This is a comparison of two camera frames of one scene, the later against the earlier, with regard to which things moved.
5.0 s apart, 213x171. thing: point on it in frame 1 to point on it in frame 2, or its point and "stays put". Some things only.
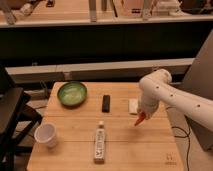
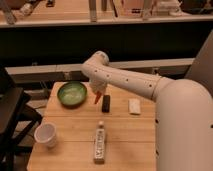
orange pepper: x=141 y=117 to x=98 y=94
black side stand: x=18 y=119 stays put
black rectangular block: x=106 y=102 stays put
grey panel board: x=200 y=84 stays put
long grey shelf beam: x=135 y=70 stays put
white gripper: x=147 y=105 to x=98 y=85
